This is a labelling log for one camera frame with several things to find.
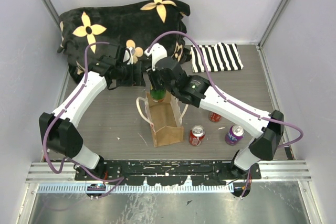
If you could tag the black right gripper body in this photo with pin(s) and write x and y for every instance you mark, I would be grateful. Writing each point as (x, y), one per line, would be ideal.
(174, 86)

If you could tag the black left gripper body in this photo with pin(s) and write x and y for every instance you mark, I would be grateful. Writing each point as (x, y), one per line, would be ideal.
(127, 76)

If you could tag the green glass bottle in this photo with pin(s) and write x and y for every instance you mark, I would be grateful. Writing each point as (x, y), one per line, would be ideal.
(157, 95)

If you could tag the watermelon print jute bag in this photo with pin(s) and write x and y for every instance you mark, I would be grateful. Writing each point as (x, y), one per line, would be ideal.
(165, 119)

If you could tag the red coca-cola can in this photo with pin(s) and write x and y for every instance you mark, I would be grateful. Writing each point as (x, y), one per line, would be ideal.
(197, 133)
(214, 117)

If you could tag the purple Fanta can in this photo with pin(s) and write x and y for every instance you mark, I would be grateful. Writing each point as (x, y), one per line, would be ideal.
(234, 135)

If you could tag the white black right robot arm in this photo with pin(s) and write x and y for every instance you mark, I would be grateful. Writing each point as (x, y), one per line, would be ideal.
(265, 128)

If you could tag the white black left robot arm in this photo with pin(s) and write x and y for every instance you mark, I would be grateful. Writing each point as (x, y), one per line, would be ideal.
(59, 129)

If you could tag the black floral plush blanket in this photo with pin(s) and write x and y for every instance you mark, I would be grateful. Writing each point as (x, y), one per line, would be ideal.
(89, 29)

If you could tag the black white striped cloth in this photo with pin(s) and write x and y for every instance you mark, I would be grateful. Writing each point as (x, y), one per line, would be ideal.
(218, 57)

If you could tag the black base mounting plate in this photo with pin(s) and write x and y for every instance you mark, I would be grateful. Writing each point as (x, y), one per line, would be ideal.
(168, 172)

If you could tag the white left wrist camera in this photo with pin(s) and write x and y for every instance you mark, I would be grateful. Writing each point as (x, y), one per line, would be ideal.
(132, 55)

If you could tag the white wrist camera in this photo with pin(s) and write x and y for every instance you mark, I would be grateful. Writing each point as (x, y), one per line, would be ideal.
(155, 53)
(132, 55)

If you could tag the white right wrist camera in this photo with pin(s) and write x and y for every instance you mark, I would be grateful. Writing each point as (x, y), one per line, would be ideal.
(155, 53)

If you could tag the aluminium front rail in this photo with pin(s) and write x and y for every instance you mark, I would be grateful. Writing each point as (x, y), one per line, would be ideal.
(73, 179)

